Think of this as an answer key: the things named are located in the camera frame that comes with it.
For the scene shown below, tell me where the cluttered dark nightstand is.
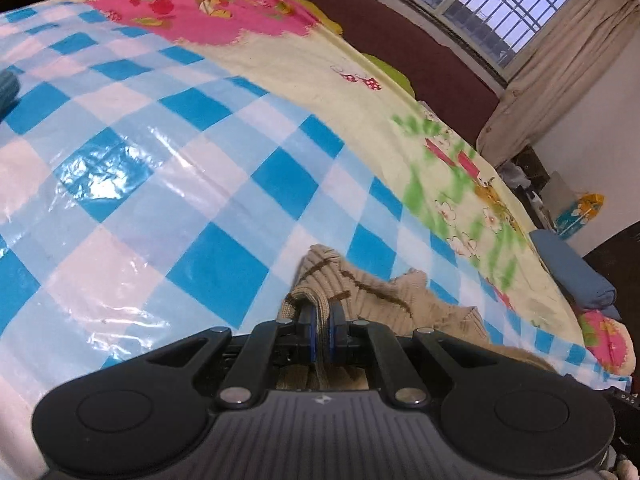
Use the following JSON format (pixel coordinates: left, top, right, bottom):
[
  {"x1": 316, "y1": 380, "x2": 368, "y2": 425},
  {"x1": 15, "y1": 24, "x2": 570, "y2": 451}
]
[{"x1": 498, "y1": 145, "x2": 555, "y2": 231}]

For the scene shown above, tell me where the blue white checkered plastic sheet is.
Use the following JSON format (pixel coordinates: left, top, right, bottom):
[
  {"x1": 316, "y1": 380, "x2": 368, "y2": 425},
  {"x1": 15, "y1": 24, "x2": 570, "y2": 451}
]
[{"x1": 1, "y1": 1, "x2": 631, "y2": 479}]

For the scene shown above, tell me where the folded blue-grey cloth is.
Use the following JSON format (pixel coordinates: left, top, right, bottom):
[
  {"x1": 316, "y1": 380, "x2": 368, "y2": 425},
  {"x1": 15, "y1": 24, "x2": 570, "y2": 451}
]
[{"x1": 529, "y1": 230, "x2": 622, "y2": 322}]

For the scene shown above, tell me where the dark wooden board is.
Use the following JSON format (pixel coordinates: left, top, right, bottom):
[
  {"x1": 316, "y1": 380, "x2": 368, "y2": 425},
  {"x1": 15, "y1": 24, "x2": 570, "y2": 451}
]
[{"x1": 579, "y1": 222, "x2": 639, "y2": 376}]

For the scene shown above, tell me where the yellow-green pillow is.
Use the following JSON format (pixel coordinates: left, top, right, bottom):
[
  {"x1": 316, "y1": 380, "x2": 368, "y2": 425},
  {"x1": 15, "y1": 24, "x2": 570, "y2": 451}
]
[{"x1": 294, "y1": 0, "x2": 416, "y2": 98}]

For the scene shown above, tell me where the colourful cartoon box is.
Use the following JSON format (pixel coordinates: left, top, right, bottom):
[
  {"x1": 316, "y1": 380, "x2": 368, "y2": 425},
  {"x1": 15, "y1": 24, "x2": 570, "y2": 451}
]
[{"x1": 554, "y1": 193, "x2": 605, "y2": 240}]

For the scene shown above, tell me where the beige brown-striped knit sweater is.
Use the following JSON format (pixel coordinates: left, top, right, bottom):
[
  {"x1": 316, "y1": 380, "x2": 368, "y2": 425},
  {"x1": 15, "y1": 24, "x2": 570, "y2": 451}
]
[{"x1": 277, "y1": 244, "x2": 554, "y2": 390}]

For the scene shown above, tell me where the yellow floral cartoon bedsheet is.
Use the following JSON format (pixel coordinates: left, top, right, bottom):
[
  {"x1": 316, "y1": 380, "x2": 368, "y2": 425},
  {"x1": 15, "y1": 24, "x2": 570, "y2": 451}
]
[{"x1": 87, "y1": 0, "x2": 636, "y2": 376}]

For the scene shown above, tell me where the dark red headboard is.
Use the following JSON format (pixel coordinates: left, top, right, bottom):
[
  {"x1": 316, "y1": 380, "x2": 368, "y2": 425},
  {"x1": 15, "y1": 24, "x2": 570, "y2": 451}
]
[{"x1": 308, "y1": 0, "x2": 499, "y2": 144}]

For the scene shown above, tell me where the beige curtain right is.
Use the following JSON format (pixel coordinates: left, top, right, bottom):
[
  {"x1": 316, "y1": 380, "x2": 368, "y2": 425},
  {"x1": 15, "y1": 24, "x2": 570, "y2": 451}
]
[{"x1": 476, "y1": 0, "x2": 639, "y2": 167}]

